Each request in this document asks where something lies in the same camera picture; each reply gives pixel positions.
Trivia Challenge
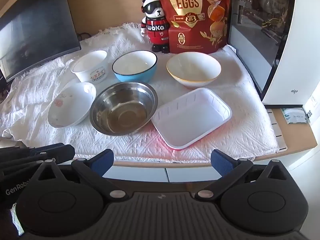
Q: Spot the white floral bowl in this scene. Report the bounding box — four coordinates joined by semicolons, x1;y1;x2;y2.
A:
48;82;97;128

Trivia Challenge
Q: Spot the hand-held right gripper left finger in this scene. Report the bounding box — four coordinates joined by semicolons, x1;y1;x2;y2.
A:
32;149;128;202

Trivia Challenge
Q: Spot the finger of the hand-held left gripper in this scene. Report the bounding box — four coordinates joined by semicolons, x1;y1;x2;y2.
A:
0;142;75;164
0;158;48;178

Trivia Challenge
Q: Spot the blue bowl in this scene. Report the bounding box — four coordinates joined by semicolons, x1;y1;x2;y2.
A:
112;50;158;83

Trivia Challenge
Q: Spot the white gold-rimmed bowl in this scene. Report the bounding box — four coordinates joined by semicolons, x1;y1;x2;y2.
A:
166;52;222;89

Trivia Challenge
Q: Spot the red snack bag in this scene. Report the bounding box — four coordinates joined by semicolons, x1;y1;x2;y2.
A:
155;0;232;54

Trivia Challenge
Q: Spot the stainless steel bowl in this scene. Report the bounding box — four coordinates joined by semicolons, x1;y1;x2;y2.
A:
89;82;158;136

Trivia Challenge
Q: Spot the bear figurine in red suit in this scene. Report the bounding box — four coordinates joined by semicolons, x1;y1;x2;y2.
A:
140;0;172;53

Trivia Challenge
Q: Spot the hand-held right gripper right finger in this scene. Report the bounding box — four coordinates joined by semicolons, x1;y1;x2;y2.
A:
195;149;292;202

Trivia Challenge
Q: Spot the white foam tray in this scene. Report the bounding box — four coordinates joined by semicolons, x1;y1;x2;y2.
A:
151;87;233;151

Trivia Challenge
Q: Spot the green and white packet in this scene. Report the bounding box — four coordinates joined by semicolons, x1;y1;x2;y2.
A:
280;107;310;125

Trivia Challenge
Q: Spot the black cable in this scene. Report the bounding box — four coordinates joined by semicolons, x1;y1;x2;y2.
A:
76;31;93;42

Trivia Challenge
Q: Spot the white textured cloth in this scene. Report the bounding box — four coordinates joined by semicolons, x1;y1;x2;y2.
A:
0;22;279;163

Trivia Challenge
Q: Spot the small white printed bowl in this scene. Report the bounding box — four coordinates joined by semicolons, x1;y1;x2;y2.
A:
71;50;109;84

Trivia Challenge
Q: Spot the black computer monitor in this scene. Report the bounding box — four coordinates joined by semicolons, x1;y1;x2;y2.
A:
0;0;82;83

